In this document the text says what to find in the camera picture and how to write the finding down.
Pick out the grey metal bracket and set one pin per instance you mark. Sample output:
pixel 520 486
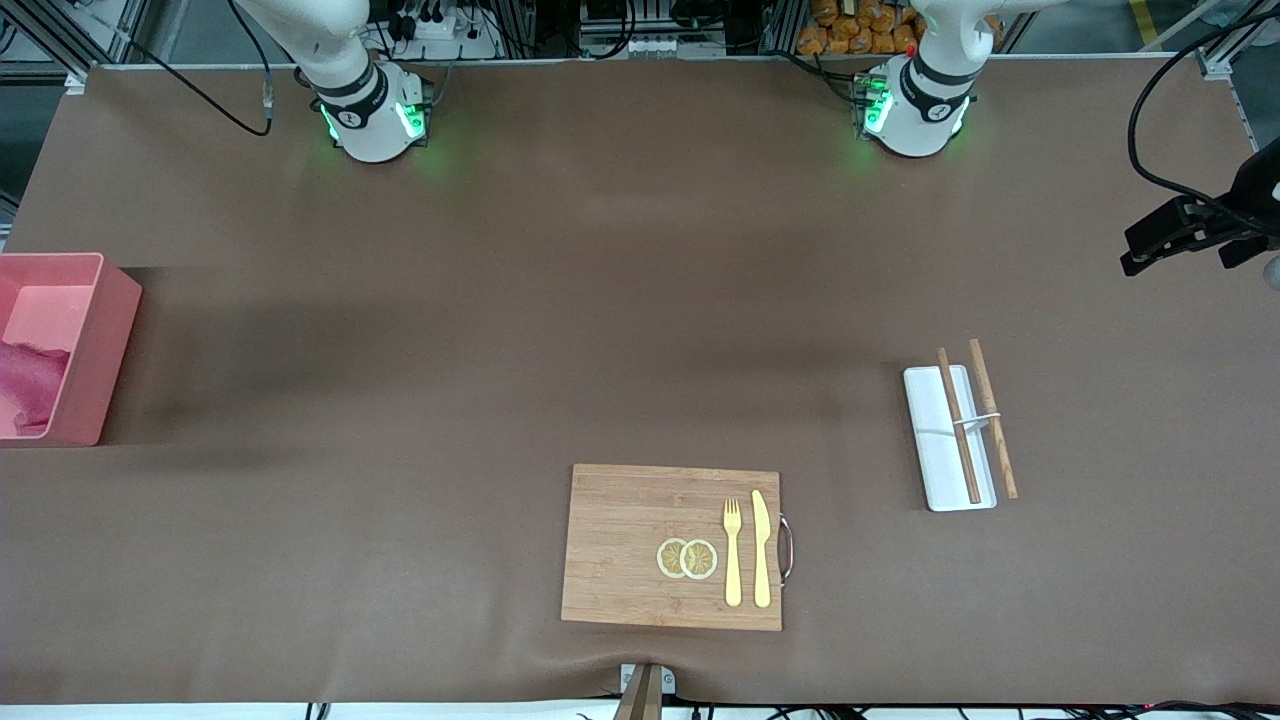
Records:
pixel 668 680

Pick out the pink terry cloth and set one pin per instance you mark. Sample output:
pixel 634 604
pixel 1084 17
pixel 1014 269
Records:
pixel 30 385

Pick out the wooden post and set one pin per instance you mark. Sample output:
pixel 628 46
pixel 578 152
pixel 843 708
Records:
pixel 640 700

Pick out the pink plastic bin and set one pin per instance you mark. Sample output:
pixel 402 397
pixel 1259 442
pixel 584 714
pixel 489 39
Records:
pixel 100 330

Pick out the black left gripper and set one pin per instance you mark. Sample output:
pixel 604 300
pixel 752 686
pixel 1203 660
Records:
pixel 1252 192

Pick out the lemon slice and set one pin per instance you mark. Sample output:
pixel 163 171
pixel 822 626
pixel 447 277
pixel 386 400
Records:
pixel 700 560
pixel 668 558

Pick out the wooden rod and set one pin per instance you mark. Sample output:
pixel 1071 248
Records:
pixel 962 450
pixel 995 440

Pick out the white rectangular tray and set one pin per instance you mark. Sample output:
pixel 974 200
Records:
pixel 930 450

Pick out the yellow plastic knife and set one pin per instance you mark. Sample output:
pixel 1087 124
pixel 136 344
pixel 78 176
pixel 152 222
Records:
pixel 761 550

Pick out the white socket strip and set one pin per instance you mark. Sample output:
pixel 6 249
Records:
pixel 660 44

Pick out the white elastic band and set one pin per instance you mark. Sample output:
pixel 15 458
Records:
pixel 978 421

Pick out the bag of orange items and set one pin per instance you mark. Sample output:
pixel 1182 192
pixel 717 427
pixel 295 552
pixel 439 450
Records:
pixel 850 30

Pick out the white power strip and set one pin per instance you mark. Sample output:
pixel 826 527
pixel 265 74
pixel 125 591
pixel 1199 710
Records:
pixel 440 30

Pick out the yellow plastic fork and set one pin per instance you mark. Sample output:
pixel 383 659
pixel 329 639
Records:
pixel 733 560

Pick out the bamboo cutting board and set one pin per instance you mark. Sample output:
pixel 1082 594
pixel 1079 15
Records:
pixel 620 540

